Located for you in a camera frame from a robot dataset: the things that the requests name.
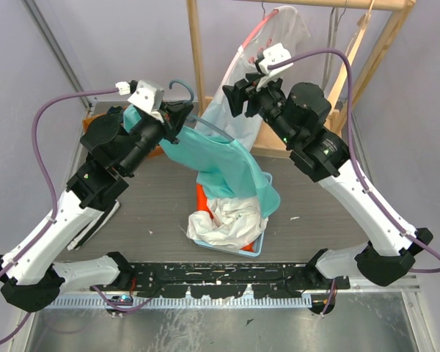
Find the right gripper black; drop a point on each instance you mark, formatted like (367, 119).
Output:
(237, 94)

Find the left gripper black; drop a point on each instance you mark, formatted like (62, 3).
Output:
(174, 114)

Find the grey blue hanger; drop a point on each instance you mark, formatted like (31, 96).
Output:
(192, 117)

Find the teal t shirt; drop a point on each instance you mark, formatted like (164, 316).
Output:
(226, 169)

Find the pink hanger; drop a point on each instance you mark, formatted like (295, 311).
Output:
(266, 16)

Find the orange t shirt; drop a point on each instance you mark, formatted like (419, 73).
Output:
(203, 206)

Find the grey metal hanger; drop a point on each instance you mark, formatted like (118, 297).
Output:
(335, 17)

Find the white t shirt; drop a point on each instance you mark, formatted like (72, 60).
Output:
(236, 222)

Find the beige wooden hanger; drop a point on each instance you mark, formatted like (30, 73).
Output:
(350, 52)

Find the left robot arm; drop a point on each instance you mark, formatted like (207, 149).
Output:
(31, 277)

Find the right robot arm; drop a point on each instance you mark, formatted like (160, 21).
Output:
(298, 120)

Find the wooden clothes rack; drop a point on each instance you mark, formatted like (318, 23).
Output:
(267, 144)

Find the wooden compartment tray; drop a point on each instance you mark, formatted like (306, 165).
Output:
(89, 119)

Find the black white striped cloth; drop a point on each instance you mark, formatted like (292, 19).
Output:
(93, 227)

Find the light blue plastic basket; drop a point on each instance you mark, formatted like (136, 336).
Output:
(257, 247)

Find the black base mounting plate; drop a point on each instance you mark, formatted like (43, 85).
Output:
(221, 280)

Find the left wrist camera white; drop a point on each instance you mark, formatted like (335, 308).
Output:
(146, 95)

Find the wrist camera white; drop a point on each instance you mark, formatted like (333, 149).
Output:
(146, 95)
(271, 64)

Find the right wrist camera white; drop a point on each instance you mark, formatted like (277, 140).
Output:
(271, 64)

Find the aluminium frame rail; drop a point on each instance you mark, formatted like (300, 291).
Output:
(316, 300)

